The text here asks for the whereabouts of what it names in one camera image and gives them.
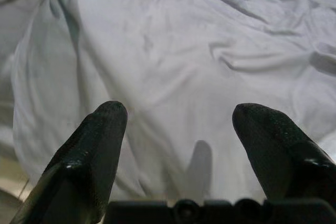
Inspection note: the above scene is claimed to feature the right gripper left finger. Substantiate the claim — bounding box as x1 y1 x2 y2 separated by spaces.
10 100 129 224

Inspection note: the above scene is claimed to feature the grey bed blanket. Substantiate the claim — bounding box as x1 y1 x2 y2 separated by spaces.
0 0 336 204

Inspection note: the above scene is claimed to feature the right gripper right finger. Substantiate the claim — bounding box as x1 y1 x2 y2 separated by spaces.
232 102 336 201

